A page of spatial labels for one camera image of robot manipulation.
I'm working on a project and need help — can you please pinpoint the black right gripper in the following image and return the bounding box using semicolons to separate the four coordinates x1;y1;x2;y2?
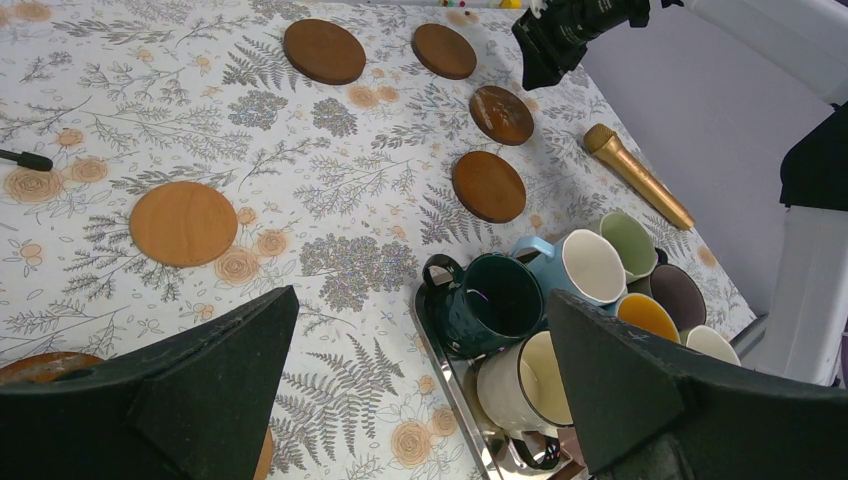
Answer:
511;0;650;91

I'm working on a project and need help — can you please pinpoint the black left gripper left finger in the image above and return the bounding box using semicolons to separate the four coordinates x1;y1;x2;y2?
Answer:
1;286;299;479

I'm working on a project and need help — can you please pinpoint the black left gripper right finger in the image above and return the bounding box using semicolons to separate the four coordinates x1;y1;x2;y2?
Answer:
547;290;847;479

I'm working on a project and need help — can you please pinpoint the scratched dark brown coaster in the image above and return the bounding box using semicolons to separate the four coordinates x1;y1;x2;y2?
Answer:
469;85;535;146

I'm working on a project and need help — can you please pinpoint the reddish brown coaster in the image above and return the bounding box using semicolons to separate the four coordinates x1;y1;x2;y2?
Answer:
452;151;527;224

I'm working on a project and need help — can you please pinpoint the orange brown coaster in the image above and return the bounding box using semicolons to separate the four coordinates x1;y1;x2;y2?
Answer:
1;352;273;480

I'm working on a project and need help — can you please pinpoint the light wooden coaster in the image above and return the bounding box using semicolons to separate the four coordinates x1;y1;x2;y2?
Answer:
129;181;238;268

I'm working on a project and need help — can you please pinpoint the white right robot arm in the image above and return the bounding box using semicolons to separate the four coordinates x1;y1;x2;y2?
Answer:
512;1;847;386

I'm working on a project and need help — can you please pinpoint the green mug white inside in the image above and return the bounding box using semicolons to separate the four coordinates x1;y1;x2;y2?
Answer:
680;325;741;366

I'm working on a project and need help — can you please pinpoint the blue mug yellow inside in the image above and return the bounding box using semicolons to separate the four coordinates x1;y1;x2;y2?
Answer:
605;293;680;343

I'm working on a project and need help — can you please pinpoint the gold microphone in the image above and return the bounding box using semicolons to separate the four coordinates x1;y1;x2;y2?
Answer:
583;123;695;230

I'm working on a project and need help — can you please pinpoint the purple grey mug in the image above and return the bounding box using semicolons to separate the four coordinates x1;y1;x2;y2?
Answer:
628;247;707;330

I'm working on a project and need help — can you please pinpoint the light green mug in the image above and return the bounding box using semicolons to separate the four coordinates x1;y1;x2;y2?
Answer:
598;212;659;284

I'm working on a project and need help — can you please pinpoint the light blue mug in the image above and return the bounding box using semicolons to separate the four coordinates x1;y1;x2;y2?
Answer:
510;229;626;306

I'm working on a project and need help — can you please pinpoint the dark green mug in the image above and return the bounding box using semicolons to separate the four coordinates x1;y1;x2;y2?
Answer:
422;253;545;358

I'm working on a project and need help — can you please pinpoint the metal tray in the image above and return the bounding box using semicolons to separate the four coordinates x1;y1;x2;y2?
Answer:
413;280;591;479

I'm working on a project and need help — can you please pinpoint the floral tablecloth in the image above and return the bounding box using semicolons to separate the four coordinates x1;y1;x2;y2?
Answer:
1;1;754;479

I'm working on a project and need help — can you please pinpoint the cream mug black handle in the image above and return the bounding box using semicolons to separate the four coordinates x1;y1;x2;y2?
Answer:
476;330;574;470

